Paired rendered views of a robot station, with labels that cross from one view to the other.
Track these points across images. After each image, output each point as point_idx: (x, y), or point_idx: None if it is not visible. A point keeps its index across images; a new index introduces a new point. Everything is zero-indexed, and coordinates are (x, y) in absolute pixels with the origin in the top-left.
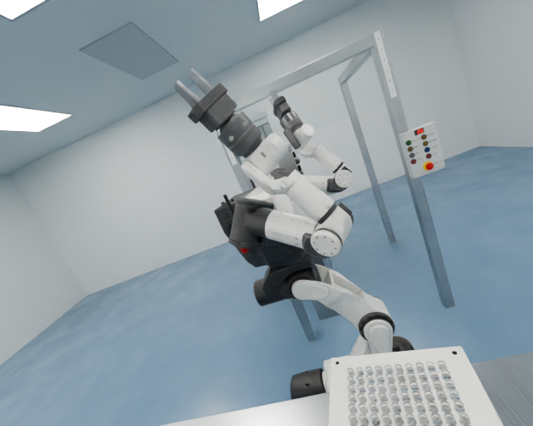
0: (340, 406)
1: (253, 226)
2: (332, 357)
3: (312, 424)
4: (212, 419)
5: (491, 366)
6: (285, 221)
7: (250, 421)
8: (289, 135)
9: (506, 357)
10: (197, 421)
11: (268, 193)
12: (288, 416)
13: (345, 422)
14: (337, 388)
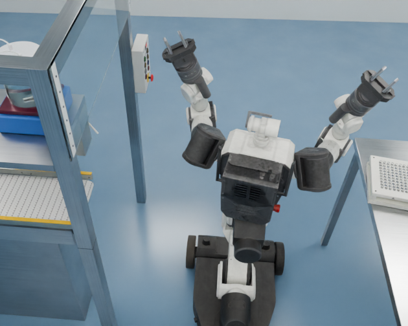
0: (396, 193)
1: (331, 165)
2: (372, 191)
3: (388, 217)
4: (389, 265)
5: (362, 158)
6: (334, 149)
7: (388, 244)
8: (206, 85)
9: (359, 153)
10: (390, 274)
11: (347, 134)
12: (385, 226)
13: (403, 193)
14: (388, 193)
